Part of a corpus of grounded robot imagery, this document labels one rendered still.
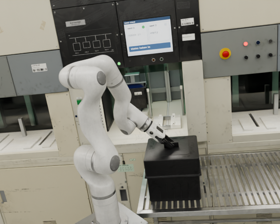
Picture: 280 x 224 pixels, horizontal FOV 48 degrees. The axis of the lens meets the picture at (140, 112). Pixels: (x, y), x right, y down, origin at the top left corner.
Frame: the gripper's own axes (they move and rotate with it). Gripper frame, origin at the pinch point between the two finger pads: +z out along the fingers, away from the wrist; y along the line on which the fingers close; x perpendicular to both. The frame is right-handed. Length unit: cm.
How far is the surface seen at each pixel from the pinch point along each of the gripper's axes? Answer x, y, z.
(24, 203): 129, 37, -41
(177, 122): 8, 63, 11
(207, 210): 7.6, -22.7, 31.8
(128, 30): -27, 39, -56
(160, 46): -32, 39, -35
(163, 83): 7, 129, -6
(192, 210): 12.8, -22.1, 26.5
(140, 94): 17, 90, -21
